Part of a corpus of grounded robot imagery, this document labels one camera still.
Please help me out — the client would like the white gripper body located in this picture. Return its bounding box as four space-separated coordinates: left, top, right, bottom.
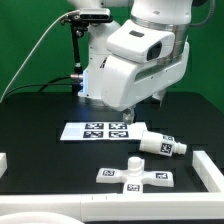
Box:
101 42 189 111

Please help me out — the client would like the black camera on stand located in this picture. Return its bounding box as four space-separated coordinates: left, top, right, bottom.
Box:
62 8 113 23

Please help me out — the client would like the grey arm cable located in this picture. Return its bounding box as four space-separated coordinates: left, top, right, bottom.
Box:
189 0 216 28

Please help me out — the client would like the black camera stand pole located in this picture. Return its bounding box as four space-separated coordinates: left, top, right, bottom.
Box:
70 24 84 94

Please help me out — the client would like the white front fence rail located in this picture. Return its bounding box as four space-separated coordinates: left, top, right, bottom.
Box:
0 192 224 222

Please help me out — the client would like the grey camera cable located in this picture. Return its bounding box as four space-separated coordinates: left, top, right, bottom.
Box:
0 10 80 104

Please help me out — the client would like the white left fence block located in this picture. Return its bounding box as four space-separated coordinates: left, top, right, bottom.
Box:
0 153 7 178

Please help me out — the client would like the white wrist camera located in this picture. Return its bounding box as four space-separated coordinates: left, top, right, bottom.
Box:
106 20 175 63

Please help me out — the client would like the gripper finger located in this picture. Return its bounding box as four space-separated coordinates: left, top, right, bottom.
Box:
123 107 135 124

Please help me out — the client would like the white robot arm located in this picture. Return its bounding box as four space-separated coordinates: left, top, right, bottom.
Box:
67 0 207 124

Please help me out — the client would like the white fence rail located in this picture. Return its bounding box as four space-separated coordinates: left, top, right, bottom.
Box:
0 192 224 222
192 151 224 193

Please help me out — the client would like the white marker sheet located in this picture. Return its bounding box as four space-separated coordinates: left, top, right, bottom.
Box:
60 122 147 141

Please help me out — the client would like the white right fence rail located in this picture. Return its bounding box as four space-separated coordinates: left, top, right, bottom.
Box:
192 151 224 193

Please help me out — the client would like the black base cable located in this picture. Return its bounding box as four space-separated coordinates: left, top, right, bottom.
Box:
3 75 74 98

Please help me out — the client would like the white cross table base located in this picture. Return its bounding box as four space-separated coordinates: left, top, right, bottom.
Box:
96 157 174 194

